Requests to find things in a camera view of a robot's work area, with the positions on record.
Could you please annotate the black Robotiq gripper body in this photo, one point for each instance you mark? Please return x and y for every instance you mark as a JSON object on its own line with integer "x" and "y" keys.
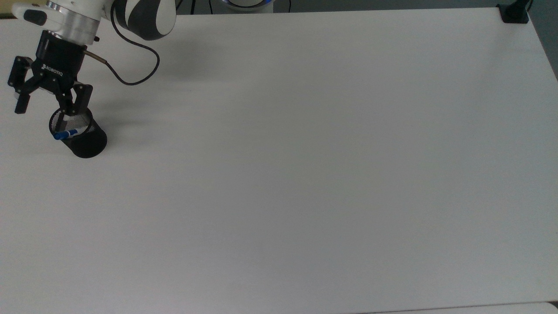
{"x": 56, "y": 63}

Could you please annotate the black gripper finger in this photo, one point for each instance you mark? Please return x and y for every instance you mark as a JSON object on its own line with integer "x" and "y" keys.
{"x": 78, "y": 98}
{"x": 22, "y": 83}

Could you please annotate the blue and white marker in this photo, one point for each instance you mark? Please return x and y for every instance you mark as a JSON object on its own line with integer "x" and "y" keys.
{"x": 64, "y": 134}

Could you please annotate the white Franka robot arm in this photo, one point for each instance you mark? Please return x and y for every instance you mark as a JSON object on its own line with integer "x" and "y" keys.
{"x": 144, "y": 17}

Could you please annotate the black mesh pen cup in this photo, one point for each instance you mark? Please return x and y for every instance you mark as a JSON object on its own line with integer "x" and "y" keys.
{"x": 87, "y": 141}

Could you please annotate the black table corner clamp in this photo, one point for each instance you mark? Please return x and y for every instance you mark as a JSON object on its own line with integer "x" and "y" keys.
{"x": 514, "y": 13}

